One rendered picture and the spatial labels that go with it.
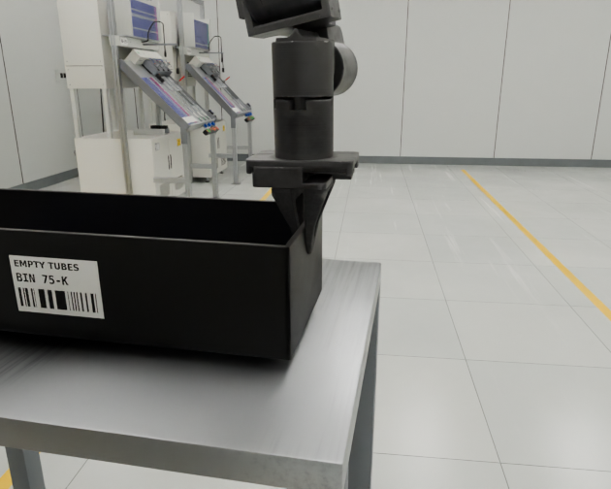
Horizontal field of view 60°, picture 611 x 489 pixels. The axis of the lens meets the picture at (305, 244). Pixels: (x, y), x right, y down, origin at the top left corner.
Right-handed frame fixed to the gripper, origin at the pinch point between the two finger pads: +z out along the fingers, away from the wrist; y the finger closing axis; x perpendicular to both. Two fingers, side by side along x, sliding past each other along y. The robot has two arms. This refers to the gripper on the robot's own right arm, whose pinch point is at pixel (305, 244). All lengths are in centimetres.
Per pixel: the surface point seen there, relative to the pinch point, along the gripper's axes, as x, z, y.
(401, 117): -663, 41, 4
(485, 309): -196, 94, -49
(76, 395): 15.6, 9.7, 17.5
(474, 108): -670, 29, -86
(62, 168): -464, 80, 365
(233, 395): 12.9, 9.9, 4.0
